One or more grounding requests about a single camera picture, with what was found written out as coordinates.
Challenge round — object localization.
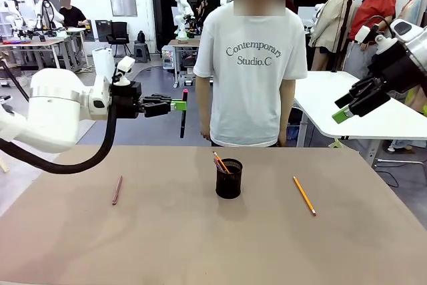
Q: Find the black tripod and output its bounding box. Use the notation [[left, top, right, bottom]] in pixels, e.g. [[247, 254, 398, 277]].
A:
[[332, 0, 358, 73]]

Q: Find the person's right forearm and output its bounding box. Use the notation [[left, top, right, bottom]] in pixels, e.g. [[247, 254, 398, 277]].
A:
[[195, 76, 211, 132]]

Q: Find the orange sharpened pencil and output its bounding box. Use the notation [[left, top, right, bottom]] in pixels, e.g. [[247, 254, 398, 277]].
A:
[[212, 151, 232, 175]]

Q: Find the black office chair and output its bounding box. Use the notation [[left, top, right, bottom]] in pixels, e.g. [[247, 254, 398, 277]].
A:
[[106, 21, 133, 58]]

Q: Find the person's left forearm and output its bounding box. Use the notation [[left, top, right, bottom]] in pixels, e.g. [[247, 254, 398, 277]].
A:
[[278, 77, 298, 132]]

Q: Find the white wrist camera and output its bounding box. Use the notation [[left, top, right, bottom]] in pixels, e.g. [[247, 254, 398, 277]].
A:
[[354, 24, 382, 46], [111, 56, 136, 85]]

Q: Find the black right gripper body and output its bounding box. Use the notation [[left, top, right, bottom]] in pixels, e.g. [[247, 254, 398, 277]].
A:
[[368, 47, 422, 94]]

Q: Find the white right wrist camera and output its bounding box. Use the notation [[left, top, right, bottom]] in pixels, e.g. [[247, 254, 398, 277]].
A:
[[354, 24, 382, 46]]

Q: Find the computer case with coloured lights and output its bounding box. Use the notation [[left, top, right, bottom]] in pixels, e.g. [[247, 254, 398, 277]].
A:
[[161, 47, 176, 69]]

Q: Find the mannequin with bucket hat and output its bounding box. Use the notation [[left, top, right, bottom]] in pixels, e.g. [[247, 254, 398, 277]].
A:
[[388, 0, 427, 114]]

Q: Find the white table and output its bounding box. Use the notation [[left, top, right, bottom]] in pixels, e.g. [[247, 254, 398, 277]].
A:
[[292, 70, 427, 141]]

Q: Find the black mesh pen holder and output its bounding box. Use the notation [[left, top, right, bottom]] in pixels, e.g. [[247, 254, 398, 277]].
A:
[[215, 158, 244, 200]]

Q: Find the mannequin with beige jacket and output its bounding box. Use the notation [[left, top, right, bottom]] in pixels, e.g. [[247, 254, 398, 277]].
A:
[[308, 0, 355, 71]]

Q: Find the black slanted rod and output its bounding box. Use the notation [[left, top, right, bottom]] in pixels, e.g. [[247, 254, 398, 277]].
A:
[[0, 59, 31, 102]]

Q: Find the standing person in black cap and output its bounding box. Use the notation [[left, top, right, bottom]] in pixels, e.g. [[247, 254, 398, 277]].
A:
[[194, 0, 222, 34]]

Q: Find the long cluttered work desk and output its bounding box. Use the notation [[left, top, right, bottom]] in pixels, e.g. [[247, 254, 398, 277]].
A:
[[0, 27, 89, 75]]

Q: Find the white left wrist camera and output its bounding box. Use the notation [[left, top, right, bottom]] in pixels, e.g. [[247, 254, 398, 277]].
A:
[[111, 56, 136, 85]]

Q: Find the black pen with pink cap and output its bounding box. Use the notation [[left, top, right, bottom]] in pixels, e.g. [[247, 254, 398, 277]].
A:
[[179, 88, 189, 139]]

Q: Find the background wooden work table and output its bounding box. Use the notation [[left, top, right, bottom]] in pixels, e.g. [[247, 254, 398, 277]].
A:
[[166, 38, 201, 88]]

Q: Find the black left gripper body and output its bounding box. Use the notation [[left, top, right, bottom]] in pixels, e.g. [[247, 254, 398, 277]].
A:
[[109, 81, 145, 120]]

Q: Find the white robot with black cables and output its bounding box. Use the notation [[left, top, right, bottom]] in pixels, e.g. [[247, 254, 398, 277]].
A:
[[31, 0, 66, 37]]

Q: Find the clear storage bin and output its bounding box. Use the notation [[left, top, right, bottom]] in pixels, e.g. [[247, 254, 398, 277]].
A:
[[179, 73, 197, 87]]

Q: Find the person in white T-shirt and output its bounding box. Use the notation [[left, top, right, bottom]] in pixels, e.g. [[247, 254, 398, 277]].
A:
[[193, 0, 308, 148]]

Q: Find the thin black camera cable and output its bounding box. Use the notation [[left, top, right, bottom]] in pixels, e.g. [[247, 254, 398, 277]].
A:
[[366, 15, 396, 37]]

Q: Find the yellow pencil with pink eraser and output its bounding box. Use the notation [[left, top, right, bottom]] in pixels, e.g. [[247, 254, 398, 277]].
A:
[[292, 176, 318, 217]]

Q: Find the black stool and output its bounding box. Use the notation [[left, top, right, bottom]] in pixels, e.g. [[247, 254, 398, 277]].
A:
[[133, 40, 152, 63]]

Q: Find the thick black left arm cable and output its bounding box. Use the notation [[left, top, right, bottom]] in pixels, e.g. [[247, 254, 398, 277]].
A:
[[0, 97, 119, 175]]

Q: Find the white air purifier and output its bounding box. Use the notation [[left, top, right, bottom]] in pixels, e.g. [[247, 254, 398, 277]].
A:
[[91, 47, 116, 77]]

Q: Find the seated person in black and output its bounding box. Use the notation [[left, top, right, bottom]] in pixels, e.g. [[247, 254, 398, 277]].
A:
[[58, 0, 88, 29]]

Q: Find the person in red shirt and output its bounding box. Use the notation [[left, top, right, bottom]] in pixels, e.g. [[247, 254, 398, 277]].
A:
[[346, 0, 398, 81]]

